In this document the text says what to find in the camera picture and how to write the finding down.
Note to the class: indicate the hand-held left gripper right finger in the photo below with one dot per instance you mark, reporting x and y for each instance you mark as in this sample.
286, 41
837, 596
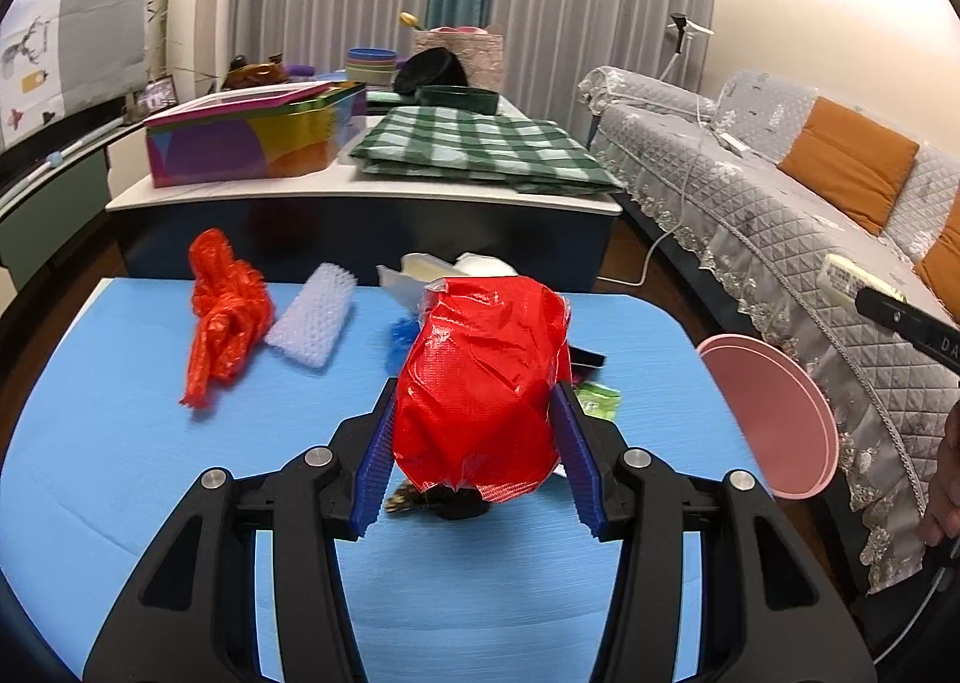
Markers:
574, 458

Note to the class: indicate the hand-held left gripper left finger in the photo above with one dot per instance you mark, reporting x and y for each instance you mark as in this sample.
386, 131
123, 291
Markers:
375, 462

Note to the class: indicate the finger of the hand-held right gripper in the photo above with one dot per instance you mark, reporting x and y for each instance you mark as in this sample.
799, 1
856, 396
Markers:
907, 327

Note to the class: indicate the green snack packet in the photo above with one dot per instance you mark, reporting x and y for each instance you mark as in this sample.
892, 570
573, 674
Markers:
598, 400

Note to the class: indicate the red plastic bag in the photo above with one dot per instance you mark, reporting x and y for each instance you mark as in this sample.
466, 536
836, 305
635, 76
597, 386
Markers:
480, 383

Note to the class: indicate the blue plastic bag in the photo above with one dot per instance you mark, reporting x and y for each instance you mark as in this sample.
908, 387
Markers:
401, 342

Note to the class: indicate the pink plastic basin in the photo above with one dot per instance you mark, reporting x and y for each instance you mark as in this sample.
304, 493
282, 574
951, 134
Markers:
765, 421

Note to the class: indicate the person's right hand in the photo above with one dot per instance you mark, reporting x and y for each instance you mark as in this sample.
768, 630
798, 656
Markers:
946, 495

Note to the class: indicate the brown crumpled wrapper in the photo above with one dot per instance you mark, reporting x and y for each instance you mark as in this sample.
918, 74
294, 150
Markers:
400, 501

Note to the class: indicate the orange cushion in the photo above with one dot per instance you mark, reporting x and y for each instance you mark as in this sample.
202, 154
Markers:
943, 263
847, 162

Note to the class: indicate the white remote control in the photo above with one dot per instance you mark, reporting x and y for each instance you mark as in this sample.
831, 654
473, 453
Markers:
844, 276

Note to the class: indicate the black fabric item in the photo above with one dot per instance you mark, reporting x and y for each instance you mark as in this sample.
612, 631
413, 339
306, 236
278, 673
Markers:
459, 504

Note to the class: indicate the small black box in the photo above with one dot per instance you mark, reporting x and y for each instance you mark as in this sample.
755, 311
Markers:
589, 359

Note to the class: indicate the white foam net sleeve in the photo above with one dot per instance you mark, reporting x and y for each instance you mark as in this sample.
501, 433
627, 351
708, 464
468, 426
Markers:
311, 319

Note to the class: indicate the grey quilted sofa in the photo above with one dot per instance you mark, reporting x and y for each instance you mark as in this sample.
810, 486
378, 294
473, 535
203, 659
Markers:
750, 226

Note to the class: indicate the white plastic wrapper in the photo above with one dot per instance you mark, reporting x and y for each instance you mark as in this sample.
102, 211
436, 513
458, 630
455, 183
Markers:
409, 274

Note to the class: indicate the white crumpled paper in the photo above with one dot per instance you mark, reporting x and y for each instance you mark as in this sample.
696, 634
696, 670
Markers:
487, 267

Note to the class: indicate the orange plastic bag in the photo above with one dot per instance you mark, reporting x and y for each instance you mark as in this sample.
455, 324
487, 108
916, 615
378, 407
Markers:
225, 308

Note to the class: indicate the white and blue coffee table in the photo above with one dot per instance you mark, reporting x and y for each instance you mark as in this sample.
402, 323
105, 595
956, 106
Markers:
337, 233

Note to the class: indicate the white power strip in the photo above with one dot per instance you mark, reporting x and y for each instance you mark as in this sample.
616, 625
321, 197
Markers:
735, 143

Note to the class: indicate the green checked cloth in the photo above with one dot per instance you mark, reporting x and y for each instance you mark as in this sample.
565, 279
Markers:
480, 147

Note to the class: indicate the colourful tin box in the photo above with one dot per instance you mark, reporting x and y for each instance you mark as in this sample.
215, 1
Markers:
240, 143

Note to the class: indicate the light green cloth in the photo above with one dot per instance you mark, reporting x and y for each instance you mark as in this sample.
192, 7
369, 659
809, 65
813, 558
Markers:
390, 98

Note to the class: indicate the dark green bowl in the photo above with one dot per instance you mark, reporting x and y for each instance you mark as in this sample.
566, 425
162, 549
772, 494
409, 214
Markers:
457, 100

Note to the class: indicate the black hat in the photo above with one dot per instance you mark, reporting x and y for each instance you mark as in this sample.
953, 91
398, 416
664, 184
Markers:
431, 70

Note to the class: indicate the stack of coloured bowls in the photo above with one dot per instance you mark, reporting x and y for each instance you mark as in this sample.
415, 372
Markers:
371, 65

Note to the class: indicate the purple plastic item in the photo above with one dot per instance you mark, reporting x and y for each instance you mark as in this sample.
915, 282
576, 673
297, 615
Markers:
304, 68

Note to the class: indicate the brown glass bowl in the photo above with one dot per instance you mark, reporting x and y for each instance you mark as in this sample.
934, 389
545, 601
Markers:
255, 74

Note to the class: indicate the pink lace basket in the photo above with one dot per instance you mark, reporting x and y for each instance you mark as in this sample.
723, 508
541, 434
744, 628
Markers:
480, 57

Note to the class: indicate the dark green cabinet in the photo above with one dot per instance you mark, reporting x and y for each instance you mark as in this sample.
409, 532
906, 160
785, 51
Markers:
52, 203

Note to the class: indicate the grey and white printed cloth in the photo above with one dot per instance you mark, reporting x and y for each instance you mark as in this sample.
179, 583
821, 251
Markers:
67, 61

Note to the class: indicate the small photo frame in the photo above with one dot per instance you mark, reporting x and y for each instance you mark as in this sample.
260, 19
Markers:
154, 97

